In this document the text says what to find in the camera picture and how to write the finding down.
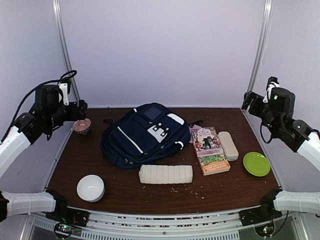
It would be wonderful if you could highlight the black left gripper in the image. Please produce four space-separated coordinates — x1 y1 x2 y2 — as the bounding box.
46 99 87 130

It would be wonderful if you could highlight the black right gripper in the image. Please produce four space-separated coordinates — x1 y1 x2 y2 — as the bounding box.
242 90 279 135

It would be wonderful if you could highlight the purple cover paperback book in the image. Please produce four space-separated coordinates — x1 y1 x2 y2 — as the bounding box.
191 126 224 157

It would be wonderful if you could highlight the navy blue student backpack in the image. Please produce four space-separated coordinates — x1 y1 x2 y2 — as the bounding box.
100 103 191 170

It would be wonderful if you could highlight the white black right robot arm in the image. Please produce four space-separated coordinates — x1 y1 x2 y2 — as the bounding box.
241 87 320 221

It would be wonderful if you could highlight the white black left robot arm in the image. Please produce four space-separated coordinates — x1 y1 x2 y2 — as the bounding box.
0 80 88 222

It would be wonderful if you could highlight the pink patterned small bowl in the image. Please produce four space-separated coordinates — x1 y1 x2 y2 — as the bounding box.
72 118 92 135

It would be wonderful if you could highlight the beige glasses case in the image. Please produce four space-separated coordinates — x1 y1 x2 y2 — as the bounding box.
218 131 239 162

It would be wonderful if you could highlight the green plate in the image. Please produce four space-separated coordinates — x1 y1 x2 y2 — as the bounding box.
243 152 271 177

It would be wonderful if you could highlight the purple smartphone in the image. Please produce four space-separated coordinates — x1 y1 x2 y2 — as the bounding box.
189 123 202 144

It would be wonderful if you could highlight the orange treehouse paperback book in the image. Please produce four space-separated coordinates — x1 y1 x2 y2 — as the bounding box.
198 154 231 176

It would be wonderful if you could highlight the white ceramic bowl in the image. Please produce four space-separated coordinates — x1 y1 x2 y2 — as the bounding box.
76 174 105 203

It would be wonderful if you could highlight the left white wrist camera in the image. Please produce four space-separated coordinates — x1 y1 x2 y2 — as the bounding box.
58 83 70 106

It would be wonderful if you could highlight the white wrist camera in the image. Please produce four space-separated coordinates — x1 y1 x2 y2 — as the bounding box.
262 76 280 104
58 83 70 106

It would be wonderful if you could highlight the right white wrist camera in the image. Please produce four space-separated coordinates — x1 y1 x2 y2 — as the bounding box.
262 76 280 104

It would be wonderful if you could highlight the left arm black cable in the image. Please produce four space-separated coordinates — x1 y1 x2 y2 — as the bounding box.
0 70 78 143

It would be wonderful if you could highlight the right aluminium frame post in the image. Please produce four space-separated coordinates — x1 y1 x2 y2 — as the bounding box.
246 0 274 94

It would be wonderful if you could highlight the aluminium frame post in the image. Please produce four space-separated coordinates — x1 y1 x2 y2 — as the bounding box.
52 0 80 103
246 0 274 94

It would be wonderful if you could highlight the left aluminium frame post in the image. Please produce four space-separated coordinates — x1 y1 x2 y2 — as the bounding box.
52 0 80 103

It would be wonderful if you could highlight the white front rail frame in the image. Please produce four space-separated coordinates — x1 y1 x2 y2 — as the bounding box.
19 207 309 240

